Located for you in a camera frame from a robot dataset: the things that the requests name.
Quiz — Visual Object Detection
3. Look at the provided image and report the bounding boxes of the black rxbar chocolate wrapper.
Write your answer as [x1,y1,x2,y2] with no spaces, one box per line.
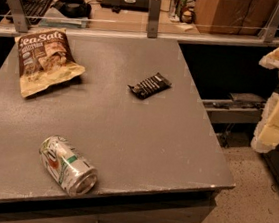
[128,72,172,100]

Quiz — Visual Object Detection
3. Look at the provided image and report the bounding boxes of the silver soda can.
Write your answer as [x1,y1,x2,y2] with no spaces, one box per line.
[39,135,98,197]

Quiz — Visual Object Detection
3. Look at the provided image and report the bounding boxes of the sea salt chip bag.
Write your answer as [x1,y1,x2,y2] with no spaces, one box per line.
[15,28,85,98]

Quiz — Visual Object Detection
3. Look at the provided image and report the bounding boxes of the grey table drawer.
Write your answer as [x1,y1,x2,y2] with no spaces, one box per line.
[0,191,216,223]

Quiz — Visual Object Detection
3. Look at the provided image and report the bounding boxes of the cans and jar cluster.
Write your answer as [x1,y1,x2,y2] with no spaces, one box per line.
[168,0,195,24]

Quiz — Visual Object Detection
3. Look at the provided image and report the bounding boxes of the black laptop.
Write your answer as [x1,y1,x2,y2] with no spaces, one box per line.
[100,0,149,12]

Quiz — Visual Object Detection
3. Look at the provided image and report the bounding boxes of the glass partition with metal brackets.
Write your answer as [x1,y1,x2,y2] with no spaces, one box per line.
[0,0,279,47]

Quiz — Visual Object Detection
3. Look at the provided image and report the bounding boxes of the black headphones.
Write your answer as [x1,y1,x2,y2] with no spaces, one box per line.
[53,0,92,19]

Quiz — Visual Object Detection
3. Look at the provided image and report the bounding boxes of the wooden cabinet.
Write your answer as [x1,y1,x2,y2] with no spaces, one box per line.
[194,0,279,36]

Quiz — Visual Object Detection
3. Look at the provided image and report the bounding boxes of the yellow foam padding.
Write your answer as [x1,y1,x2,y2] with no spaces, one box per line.
[250,93,279,153]

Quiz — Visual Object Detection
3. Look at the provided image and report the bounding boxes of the black keyboard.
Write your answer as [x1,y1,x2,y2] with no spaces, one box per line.
[21,0,54,25]

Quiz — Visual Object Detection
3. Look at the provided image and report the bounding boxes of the grey metal shelf rail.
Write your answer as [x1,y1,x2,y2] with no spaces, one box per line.
[202,93,266,124]

